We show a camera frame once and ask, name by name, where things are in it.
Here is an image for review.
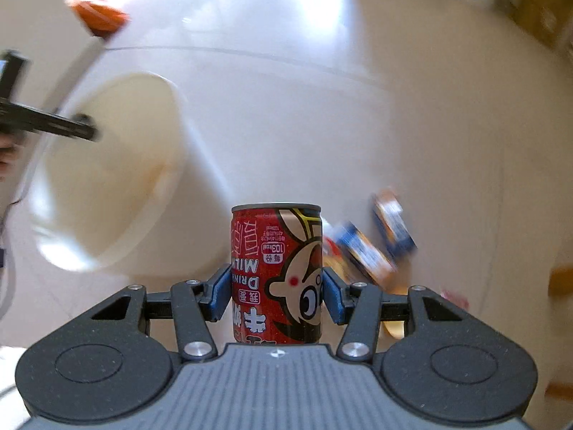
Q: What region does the pink wrapper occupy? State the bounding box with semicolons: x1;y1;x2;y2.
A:
441;289;471;311

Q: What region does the blue snack packet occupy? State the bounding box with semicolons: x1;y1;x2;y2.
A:
371;188;419;256
333;221;399;285

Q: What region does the orange bag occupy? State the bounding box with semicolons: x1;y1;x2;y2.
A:
66;0;131;35

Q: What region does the yellow packet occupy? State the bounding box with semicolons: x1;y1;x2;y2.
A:
548;266;573;298

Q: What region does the red drink can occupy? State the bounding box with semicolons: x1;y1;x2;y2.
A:
230;204;324;345

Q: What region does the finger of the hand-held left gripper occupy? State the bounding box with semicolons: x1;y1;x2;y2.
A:
0;101;99;143

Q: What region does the person's left hand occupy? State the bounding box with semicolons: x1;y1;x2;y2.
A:
0;141;23;182

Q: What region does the white plastic bin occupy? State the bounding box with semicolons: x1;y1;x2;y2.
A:
27;73;225;274

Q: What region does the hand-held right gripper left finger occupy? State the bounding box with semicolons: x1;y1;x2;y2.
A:
90;265;233;361

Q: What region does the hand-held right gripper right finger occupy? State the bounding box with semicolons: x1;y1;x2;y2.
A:
321;267;464;363

